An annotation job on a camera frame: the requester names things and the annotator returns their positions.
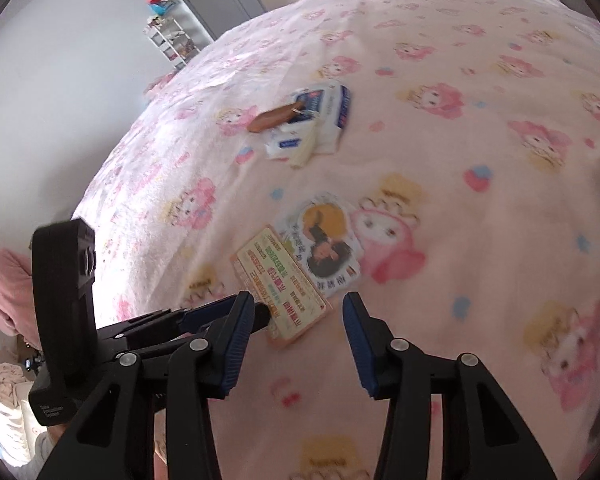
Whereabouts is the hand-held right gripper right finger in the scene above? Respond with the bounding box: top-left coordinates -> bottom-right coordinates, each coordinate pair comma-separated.
342,292 -> 559,480

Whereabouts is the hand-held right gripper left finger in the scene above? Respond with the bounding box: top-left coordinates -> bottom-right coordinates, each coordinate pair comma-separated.
36,292 -> 256,480

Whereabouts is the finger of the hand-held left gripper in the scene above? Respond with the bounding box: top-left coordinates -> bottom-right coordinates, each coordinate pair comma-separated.
97,296 -> 242,343
130,302 -> 272,357

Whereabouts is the colourful text card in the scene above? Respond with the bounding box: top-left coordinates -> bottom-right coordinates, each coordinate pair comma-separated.
230,224 -> 329,349

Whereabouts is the person's left forearm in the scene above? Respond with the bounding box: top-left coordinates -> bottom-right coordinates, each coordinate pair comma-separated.
30,426 -> 67,467

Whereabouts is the pink cloth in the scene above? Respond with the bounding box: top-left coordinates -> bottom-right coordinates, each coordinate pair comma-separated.
0,246 -> 42,337

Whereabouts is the white card with figure print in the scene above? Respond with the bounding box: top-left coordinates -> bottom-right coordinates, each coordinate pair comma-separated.
274,191 -> 364,282

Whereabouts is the folded pale pink blanket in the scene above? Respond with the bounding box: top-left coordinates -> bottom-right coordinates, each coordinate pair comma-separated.
0,363 -> 37,467

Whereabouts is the white packet with blue label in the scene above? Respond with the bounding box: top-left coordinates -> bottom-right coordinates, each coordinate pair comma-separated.
264,129 -> 308,159

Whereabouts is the cream plastic stick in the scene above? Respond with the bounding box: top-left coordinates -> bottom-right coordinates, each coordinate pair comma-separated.
289,124 -> 322,169

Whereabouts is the white paper packet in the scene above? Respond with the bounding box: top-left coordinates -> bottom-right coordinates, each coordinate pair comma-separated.
310,122 -> 347,156

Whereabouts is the brown sausage stick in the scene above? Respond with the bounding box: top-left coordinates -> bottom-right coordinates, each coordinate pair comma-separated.
247,102 -> 302,134

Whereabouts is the pink printed blanket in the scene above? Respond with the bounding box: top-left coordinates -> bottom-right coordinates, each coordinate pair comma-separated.
71,0 -> 600,480

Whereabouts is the blue and white box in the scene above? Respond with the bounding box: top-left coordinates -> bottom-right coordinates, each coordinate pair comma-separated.
291,81 -> 354,130

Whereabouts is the white shelf rack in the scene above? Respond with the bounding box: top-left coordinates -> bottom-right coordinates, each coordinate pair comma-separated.
143,14 -> 202,72

